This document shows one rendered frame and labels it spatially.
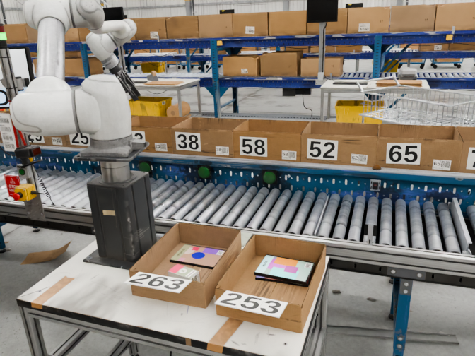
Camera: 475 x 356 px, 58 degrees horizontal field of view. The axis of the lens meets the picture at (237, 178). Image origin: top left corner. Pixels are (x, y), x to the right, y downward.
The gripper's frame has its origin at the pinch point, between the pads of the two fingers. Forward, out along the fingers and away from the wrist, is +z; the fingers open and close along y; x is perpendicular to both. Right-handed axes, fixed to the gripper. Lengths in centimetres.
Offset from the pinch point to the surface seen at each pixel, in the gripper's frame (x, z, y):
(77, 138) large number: -51, 7, 3
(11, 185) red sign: -58, -5, 63
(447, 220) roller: 133, 94, 88
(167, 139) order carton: 9.0, 28.6, 18.4
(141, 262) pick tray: 31, 19, 133
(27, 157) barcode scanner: -33, -15, 68
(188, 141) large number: 21.0, 33.9, 22.1
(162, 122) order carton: -3.0, 29.3, -13.7
